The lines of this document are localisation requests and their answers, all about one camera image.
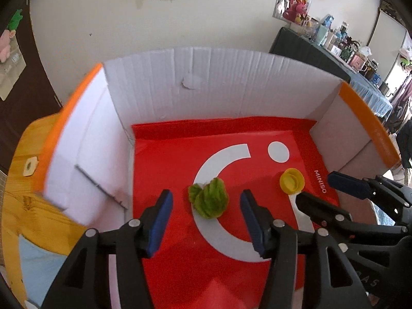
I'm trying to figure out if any yellow plastic lid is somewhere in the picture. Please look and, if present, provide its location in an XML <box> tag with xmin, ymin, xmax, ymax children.
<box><xmin>279</xmin><ymin>168</ymin><xmax>305</xmax><ymax>195</ymax></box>

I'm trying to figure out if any green pipe cleaner ball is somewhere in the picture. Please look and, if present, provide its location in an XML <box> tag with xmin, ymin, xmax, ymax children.
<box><xmin>188</xmin><ymin>177</ymin><xmax>229</xmax><ymax>219</ymax></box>

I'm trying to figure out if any red Miniso bag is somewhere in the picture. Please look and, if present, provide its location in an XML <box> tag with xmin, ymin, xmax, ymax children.
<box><xmin>132</xmin><ymin>116</ymin><xmax>338</xmax><ymax>308</ymax></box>

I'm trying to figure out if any orange white cardboard box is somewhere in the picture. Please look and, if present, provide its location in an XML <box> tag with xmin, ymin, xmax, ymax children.
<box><xmin>33</xmin><ymin>47</ymin><xmax>399</xmax><ymax>308</ymax></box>

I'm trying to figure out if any light blue towel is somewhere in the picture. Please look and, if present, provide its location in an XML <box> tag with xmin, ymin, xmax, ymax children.
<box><xmin>18</xmin><ymin>235</ymin><xmax>67</xmax><ymax>308</ymax></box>

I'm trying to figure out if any wooden flower coaster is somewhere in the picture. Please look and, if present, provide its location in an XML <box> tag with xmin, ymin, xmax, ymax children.
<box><xmin>22</xmin><ymin>156</ymin><xmax>39</xmax><ymax>177</ymax></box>

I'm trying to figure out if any clutter of bottles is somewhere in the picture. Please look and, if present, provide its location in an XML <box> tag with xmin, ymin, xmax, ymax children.
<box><xmin>310</xmin><ymin>14</ymin><xmax>379</xmax><ymax>88</ymax></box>

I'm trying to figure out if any dark cloth side table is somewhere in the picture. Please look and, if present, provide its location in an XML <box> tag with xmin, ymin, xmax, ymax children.
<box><xmin>269</xmin><ymin>27</ymin><xmax>392</xmax><ymax>121</ymax></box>

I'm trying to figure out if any pink dragon plush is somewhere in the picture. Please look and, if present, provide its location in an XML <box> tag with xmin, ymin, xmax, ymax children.
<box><xmin>282</xmin><ymin>0</ymin><xmax>309</xmax><ymax>25</ymax></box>

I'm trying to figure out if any pink plush toys bunch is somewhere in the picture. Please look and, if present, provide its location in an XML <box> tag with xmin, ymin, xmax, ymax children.
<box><xmin>0</xmin><ymin>9</ymin><xmax>23</xmax><ymax>64</ymax></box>

